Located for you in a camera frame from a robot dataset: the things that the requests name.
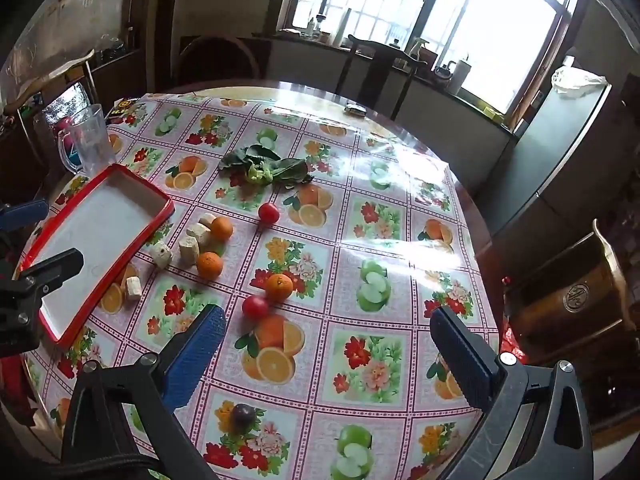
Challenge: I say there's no dark wooden chair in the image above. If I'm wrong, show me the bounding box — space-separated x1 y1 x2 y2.
336 34 428 121

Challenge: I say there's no carved brown wooden chair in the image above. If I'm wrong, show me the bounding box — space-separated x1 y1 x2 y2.
505 219 636 361

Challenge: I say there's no glass door cabinet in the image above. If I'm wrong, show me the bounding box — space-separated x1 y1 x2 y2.
0 0 151 111

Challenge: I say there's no dark purple passion fruit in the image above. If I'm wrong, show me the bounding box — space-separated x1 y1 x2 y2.
231 403 257 431

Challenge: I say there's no white thermos jug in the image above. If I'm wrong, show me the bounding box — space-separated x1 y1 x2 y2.
452 58 473 96

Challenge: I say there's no red rectangular tray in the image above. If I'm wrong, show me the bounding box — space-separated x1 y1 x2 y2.
19 164 176 345

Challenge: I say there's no clear plastic pitcher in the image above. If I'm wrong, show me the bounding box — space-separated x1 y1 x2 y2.
57 104 121 176

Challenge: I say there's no leafy green vegetable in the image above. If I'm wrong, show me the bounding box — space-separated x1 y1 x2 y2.
217 144 315 190

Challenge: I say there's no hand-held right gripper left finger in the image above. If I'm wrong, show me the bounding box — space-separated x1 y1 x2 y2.
60 304 228 480

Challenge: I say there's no silver foil bag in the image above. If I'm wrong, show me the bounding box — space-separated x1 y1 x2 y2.
42 82 88 126

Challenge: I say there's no window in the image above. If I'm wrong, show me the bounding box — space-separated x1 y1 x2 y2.
277 0 583 116

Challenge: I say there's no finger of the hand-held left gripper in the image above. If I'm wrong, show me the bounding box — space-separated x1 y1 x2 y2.
0 247 85 356
0 200 49 233

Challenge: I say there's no round-back brown chair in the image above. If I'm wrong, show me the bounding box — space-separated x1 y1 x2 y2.
177 35 261 92

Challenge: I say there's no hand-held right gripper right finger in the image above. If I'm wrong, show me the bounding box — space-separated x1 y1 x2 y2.
429 306 596 480

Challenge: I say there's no grey refrigerator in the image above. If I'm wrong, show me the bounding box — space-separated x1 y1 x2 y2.
487 77 626 261

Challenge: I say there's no light wooden chair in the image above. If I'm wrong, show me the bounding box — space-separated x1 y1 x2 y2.
2 49 98 116

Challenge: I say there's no dark box with red print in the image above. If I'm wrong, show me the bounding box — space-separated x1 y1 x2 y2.
106 97 146 125

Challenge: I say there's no orange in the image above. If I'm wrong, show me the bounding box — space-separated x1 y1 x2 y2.
264 272 294 302
196 251 223 280
209 216 234 242

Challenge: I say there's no dark sideboard counter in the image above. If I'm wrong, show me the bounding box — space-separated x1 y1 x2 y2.
252 35 518 181

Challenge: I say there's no white plastic bag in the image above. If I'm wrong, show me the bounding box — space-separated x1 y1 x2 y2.
551 55 608 96

